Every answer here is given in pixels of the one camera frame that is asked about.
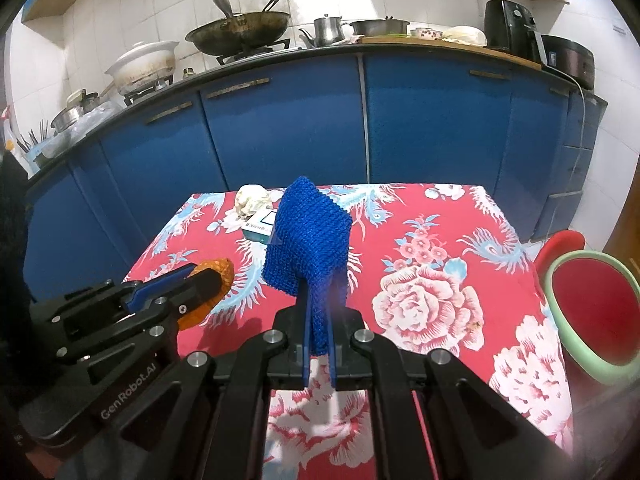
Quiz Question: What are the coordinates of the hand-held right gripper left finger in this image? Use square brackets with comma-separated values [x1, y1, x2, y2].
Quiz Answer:
[117, 282, 308, 480]

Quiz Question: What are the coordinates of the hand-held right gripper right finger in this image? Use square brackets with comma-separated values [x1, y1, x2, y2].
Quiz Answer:
[327, 312, 581, 480]

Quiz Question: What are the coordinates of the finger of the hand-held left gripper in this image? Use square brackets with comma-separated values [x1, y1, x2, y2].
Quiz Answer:
[122, 262, 198, 311]
[152, 270, 223, 321]

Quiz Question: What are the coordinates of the blue knitted cloth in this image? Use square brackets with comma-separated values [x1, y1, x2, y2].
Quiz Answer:
[261, 176, 353, 356]

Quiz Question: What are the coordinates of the red basin with green rim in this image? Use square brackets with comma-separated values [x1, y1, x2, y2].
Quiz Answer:
[544, 251, 640, 386]

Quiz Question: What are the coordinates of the small white teal box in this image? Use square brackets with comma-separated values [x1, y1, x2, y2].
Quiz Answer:
[242, 209, 281, 243]

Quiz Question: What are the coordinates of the cream crumpled cloth far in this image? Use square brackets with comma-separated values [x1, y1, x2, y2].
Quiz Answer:
[235, 184, 273, 221]

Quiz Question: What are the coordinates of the blue kitchen cabinet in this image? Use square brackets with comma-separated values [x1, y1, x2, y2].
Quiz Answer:
[22, 45, 608, 291]

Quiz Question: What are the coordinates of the utensil holder with chopsticks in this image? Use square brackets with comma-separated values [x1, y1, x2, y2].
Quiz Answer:
[15, 120, 56, 166]

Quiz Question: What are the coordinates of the red floral tablecloth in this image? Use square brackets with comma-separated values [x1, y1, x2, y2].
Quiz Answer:
[122, 182, 576, 480]

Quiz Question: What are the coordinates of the steel pot with lid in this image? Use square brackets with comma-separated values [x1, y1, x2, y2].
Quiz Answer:
[50, 89, 101, 133]

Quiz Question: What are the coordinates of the white casserole pot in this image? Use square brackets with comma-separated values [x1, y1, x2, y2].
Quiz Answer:
[105, 40, 180, 92]

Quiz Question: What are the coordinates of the black gas stove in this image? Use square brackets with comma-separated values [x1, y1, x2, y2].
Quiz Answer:
[122, 37, 301, 107]

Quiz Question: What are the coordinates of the red plastic stool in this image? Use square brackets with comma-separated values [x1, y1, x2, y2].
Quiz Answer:
[534, 230, 587, 273]

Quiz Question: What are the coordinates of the black wok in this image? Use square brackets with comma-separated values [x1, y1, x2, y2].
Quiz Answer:
[185, 0, 292, 57]

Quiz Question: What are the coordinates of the steel kettle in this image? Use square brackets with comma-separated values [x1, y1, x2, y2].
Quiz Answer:
[299, 14, 351, 47]

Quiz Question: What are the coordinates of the steel cooking pot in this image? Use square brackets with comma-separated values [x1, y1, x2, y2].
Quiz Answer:
[349, 17, 411, 38]

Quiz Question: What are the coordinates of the blue drawer unit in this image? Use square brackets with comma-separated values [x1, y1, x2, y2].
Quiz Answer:
[532, 92, 608, 241]

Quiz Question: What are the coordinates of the white bag on counter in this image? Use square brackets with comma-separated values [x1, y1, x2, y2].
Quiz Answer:
[442, 25, 488, 47]

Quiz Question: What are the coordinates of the black air fryer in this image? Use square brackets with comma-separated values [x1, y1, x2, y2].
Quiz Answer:
[484, 0, 548, 66]

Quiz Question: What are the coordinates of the black rice cooker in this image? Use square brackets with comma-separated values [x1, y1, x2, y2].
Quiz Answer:
[540, 35, 596, 90]

